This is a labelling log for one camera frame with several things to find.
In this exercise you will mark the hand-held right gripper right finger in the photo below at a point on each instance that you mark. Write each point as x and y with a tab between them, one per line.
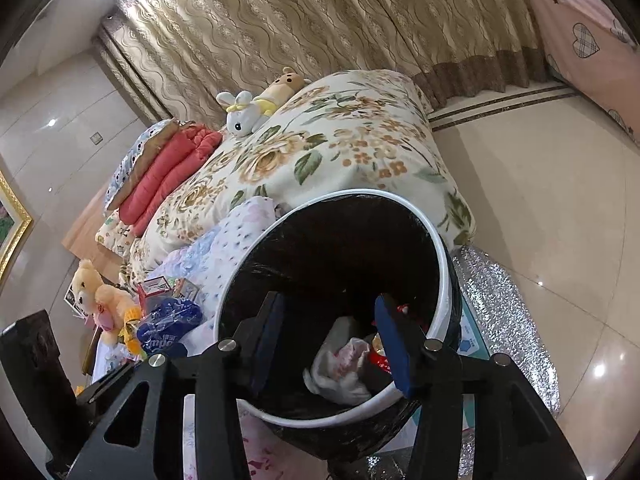
395	347

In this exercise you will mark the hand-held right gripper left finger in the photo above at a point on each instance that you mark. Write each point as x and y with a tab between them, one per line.
269	332

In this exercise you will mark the black-lined white-rimmed trash bin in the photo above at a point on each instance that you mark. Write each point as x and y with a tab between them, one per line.
330	260

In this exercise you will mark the yellow green snack packet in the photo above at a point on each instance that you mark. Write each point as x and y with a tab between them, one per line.
131	332

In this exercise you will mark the red snack wrapper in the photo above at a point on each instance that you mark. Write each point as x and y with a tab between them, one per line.
376	352

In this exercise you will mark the crumpled white plastic bag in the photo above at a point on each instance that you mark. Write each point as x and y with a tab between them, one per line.
340	365

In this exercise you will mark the teal white box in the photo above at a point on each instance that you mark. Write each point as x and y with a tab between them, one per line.
472	335

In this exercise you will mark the blue pink floral blanket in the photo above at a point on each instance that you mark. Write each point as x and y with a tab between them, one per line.
225	250

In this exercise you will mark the blue plastic snack bag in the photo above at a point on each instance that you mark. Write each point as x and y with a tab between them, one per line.
167	325

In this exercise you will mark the peach teddy bear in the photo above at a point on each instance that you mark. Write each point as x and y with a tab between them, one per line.
107	297

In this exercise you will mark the silver foil mat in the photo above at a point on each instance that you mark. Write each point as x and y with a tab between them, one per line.
500	300

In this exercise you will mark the red white carton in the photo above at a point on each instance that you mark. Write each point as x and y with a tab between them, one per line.
152	290

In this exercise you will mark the wooden headboard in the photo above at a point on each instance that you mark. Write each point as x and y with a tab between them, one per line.
87	225

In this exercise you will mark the cartoon print pillow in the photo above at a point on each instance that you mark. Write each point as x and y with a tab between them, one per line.
112	232

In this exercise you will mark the folded red quilt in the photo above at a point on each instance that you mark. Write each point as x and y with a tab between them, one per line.
170	175

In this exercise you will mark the beige floral quilt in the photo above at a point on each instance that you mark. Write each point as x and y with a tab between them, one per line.
325	140

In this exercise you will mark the white rabbit plush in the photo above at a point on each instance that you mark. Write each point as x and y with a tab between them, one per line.
240	117

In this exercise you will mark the polka-dot pillow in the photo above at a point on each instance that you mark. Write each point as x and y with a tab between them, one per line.
127	165

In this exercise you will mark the brown bear plush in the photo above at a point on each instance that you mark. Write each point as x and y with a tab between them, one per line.
280	92

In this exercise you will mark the pink heart-print bedding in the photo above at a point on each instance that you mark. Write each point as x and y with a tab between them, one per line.
585	35

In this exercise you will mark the gold picture frame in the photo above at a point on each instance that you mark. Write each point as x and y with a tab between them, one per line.
17	230

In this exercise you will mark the wall switch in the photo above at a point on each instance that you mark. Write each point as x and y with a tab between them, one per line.
96	138

